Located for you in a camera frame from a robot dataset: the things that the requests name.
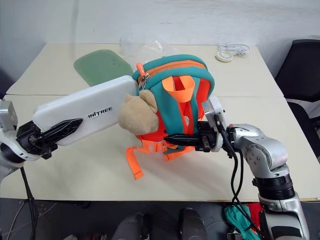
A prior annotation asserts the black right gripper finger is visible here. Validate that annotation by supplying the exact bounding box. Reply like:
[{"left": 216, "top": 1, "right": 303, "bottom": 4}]
[{"left": 163, "top": 134, "right": 201, "bottom": 146}]

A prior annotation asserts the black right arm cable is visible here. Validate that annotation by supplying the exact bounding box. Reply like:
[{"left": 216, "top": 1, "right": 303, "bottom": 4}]
[{"left": 215, "top": 113, "right": 262, "bottom": 240}]

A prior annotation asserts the tan plush bear toy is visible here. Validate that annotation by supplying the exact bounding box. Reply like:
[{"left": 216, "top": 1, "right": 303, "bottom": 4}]
[{"left": 118, "top": 89, "right": 161, "bottom": 137}]

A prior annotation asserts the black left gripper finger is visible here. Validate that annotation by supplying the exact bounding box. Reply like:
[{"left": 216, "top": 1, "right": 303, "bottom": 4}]
[{"left": 40, "top": 118, "right": 84, "bottom": 146}]

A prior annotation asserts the white tape roll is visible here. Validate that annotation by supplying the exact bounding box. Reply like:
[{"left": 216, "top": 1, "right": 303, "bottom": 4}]
[{"left": 215, "top": 51, "right": 235, "bottom": 63}]

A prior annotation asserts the clear plastic bag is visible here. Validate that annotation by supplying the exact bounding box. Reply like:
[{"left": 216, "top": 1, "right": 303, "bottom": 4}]
[{"left": 119, "top": 34, "right": 181, "bottom": 61}]

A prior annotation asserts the red cloth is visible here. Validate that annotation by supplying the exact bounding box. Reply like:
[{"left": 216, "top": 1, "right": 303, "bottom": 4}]
[{"left": 246, "top": 203, "right": 262, "bottom": 222}]

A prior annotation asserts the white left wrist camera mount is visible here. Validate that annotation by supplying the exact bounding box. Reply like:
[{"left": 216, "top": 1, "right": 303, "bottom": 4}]
[{"left": 0, "top": 99, "right": 41, "bottom": 169}]

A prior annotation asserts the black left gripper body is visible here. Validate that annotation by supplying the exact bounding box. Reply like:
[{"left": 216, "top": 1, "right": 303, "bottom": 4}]
[{"left": 16, "top": 120, "right": 59, "bottom": 160}]

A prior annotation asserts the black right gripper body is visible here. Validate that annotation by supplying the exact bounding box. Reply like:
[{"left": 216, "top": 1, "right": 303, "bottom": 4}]
[{"left": 194, "top": 121, "right": 221, "bottom": 153}]

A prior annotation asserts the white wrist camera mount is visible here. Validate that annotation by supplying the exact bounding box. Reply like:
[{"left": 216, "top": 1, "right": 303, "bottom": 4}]
[
  {"left": 0, "top": 99, "right": 41, "bottom": 169},
  {"left": 201, "top": 95, "right": 228, "bottom": 153}
]

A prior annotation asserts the white rectangular box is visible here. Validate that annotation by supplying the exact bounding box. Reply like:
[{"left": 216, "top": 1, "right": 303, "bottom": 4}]
[{"left": 32, "top": 74, "right": 139, "bottom": 147}]

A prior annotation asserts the green flat mat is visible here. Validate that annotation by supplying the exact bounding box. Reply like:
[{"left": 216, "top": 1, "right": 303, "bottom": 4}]
[{"left": 73, "top": 48, "right": 134, "bottom": 87}]

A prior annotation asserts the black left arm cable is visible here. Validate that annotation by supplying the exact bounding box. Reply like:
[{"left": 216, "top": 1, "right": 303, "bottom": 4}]
[{"left": 19, "top": 166, "right": 39, "bottom": 240}]

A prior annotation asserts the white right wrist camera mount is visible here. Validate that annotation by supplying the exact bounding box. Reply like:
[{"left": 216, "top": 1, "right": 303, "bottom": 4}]
[{"left": 201, "top": 95, "right": 228, "bottom": 153}]

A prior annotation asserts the orange and teal backpack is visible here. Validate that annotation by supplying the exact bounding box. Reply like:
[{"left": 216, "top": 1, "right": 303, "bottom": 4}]
[{"left": 118, "top": 53, "right": 216, "bottom": 181}]

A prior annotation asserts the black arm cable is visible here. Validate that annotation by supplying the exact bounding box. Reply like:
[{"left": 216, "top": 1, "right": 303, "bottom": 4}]
[
  {"left": 19, "top": 166, "right": 39, "bottom": 240},
  {"left": 215, "top": 113, "right": 262, "bottom": 240}
]

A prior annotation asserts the black office chair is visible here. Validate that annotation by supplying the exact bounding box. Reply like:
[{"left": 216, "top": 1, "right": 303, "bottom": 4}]
[{"left": 274, "top": 39, "right": 320, "bottom": 161}]

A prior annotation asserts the white coiled cable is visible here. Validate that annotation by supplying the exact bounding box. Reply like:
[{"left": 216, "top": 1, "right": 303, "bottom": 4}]
[{"left": 217, "top": 43, "right": 252, "bottom": 58}]

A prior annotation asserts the teal cloth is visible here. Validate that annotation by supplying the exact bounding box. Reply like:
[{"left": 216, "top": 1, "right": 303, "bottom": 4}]
[{"left": 223, "top": 203, "right": 260, "bottom": 240}]

